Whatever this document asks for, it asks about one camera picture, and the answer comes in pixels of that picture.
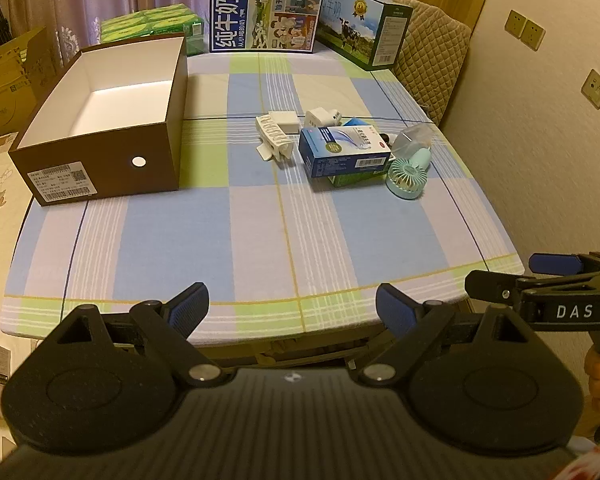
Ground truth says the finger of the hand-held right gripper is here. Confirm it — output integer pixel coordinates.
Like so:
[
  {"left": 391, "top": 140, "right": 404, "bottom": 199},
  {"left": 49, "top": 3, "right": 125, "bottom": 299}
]
[
  {"left": 528, "top": 251, "right": 600, "bottom": 277},
  {"left": 465, "top": 270, "right": 600, "bottom": 306}
]

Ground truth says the open cardboard carton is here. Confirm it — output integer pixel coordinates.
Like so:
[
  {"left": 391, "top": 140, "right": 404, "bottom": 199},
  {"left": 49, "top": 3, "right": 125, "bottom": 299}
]
[{"left": 0, "top": 27, "right": 63, "bottom": 91}]

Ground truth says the brown cardboard box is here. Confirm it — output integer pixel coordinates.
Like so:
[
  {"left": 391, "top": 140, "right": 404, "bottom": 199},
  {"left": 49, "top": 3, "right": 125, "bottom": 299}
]
[{"left": 7, "top": 32, "right": 189, "bottom": 207}]

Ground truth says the labelled cardboard carton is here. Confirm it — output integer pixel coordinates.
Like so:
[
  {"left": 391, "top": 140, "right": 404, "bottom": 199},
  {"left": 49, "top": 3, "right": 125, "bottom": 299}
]
[{"left": 0, "top": 335, "right": 38, "bottom": 420}]

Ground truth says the blue medicine box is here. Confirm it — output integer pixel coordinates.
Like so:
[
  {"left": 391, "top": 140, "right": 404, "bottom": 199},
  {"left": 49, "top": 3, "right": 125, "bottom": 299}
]
[{"left": 298, "top": 126, "right": 393, "bottom": 179}]

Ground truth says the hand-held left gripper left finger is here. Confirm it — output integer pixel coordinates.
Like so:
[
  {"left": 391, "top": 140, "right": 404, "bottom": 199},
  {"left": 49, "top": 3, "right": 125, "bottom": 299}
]
[{"left": 49, "top": 282, "right": 238, "bottom": 388}]

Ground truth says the beige round-hole wall socket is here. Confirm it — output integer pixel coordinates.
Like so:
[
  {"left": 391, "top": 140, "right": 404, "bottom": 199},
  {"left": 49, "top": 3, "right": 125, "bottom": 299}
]
[{"left": 581, "top": 69, "right": 600, "bottom": 110}]

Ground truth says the white charger block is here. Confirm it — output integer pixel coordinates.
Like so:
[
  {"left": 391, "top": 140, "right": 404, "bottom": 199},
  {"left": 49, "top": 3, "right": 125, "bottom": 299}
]
[{"left": 269, "top": 111, "right": 301, "bottom": 136}]

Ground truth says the blue milk carton box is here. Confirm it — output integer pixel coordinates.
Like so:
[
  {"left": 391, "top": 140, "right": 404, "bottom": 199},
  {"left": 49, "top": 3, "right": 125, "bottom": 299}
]
[{"left": 209, "top": 0, "right": 327, "bottom": 55}]

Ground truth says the beige quilted chair cover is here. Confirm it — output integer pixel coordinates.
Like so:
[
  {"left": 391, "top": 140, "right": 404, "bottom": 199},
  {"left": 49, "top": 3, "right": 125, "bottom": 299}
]
[{"left": 392, "top": 0, "right": 473, "bottom": 128}]

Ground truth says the white plug adapter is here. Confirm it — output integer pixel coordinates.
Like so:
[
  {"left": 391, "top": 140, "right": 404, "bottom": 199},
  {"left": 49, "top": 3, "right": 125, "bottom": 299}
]
[{"left": 305, "top": 106, "right": 343, "bottom": 133}]

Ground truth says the white plastic clip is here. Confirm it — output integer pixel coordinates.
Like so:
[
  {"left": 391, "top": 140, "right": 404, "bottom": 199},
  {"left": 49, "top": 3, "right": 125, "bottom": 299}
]
[{"left": 255, "top": 115, "right": 295, "bottom": 162}]

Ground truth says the mint handheld fan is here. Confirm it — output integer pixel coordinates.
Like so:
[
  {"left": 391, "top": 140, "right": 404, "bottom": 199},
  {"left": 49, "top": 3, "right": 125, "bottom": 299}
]
[{"left": 385, "top": 147, "right": 433, "bottom": 201}]

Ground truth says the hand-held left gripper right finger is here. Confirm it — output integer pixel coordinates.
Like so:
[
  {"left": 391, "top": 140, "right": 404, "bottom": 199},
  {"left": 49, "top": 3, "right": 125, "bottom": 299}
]
[{"left": 347, "top": 282, "right": 533, "bottom": 388}]

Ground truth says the green and white medicine box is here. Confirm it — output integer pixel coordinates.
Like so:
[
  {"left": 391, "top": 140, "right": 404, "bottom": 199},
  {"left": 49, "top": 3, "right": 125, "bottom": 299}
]
[{"left": 327, "top": 160, "right": 396, "bottom": 189}]

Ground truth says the clear plastic wrapper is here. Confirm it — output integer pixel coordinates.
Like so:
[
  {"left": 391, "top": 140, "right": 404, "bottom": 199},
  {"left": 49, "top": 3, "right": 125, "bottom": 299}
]
[{"left": 392, "top": 124, "right": 436, "bottom": 158}]

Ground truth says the green cow milk carton box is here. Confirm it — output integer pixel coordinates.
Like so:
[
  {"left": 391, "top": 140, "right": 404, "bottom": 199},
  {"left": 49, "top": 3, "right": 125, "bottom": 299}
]
[{"left": 314, "top": 0, "right": 414, "bottom": 71}]

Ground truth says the green drinks pack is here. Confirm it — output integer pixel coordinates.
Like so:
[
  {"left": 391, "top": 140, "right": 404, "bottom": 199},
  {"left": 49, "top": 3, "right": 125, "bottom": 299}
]
[{"left": 99, "top": 2, "right": 206, "bottom": 57}]

